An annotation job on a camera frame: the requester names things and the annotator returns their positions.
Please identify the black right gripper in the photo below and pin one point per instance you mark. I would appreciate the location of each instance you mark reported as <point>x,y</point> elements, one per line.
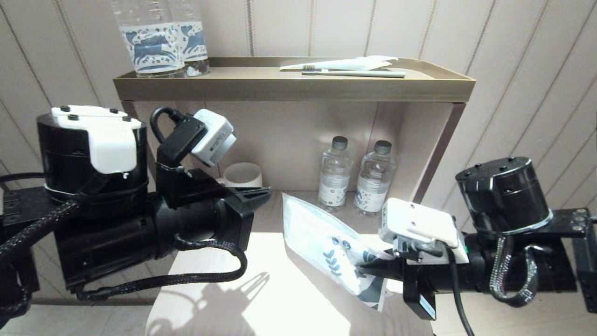
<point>419,289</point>

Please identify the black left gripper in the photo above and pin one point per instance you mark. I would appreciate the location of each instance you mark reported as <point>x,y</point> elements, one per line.
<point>233,219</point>

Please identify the white blue patterned pouch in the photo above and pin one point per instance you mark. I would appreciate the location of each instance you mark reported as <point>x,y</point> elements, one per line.
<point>322,238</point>

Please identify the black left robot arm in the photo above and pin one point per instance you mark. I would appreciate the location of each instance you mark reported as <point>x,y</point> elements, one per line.
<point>93,210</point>

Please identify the white ribbed mug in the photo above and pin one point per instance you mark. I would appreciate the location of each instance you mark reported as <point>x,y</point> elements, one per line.
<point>242,175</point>

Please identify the beige wooden shelf cabinet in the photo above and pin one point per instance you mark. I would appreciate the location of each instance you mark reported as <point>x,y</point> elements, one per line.
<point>289,135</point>

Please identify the small clear water bottle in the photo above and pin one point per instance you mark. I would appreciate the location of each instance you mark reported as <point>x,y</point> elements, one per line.
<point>373,182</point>
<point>333,182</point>

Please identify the grey-green toothbrush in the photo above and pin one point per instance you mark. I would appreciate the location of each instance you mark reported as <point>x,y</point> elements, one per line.
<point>364,73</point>

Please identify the large blue-label water bottle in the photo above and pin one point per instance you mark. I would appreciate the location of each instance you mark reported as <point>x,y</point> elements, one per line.
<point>154,51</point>
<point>196,42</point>

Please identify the white paper wrapper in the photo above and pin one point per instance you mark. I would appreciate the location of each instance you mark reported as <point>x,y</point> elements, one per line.
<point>359,63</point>

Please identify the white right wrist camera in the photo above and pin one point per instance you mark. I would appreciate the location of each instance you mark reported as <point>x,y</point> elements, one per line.
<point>419,221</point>

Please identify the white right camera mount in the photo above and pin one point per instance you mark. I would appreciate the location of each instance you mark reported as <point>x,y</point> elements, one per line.
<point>443,254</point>

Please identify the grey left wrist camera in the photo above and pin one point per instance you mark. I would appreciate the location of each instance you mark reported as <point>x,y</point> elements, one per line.
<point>214,137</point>

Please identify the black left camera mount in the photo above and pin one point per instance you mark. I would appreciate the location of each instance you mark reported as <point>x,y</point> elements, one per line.
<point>182,140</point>

